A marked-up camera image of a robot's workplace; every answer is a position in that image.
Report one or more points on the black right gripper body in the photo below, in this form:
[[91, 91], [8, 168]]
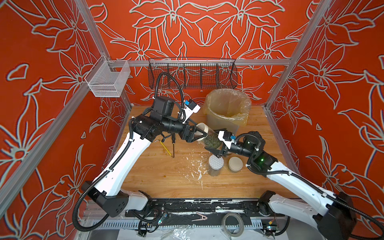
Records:
[[236, 150]]

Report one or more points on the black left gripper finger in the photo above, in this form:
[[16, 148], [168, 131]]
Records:
[[199, 128], [198, 137]]

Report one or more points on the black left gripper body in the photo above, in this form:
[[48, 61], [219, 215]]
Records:
[[182, 129]]

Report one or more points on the clear jar with tea leaves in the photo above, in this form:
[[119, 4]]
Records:
[[212, 140]]

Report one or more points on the beige jar lid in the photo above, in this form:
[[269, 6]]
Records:
[[207, 129]]

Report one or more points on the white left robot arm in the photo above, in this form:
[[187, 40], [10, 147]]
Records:
[[164, 116]]

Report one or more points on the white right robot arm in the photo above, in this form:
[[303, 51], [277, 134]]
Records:
[[333, 215]]

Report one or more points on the jar with foil seal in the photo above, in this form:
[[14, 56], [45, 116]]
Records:
[[215, 165]]

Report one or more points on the beige lidded jar near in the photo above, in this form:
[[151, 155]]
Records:
[[235, 164]]

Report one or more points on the yellow pencil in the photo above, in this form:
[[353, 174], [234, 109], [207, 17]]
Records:
[[166, 149]]

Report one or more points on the silver mesh waste bin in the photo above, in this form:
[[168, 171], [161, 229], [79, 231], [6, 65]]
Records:
[[230, 119]]

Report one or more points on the yellow plastic bin liner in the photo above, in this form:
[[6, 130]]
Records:
[[227, 99]]

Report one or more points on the red clip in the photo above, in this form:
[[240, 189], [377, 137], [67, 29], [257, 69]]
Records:
[[202, 217]]

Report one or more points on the clear tape roll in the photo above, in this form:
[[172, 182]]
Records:
[[232, 225]]

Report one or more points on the crumpled clear plastic film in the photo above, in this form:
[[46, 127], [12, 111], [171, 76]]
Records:
[[179, 233]]

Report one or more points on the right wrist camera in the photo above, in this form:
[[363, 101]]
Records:
[[227, 138]]

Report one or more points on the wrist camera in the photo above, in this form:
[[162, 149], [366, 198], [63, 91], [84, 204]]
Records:
[[190, 107], [227, 138]]

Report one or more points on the black handled screwdriver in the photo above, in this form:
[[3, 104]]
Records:
[[173, 136]]

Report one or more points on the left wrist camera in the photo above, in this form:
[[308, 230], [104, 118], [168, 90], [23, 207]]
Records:
[[190, 107]]

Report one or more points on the black wire wall basket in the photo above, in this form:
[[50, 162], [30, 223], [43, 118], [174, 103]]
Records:
[[192, 73]]

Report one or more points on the white cable duct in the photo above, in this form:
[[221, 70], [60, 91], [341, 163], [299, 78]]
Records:
[[133, 224]]

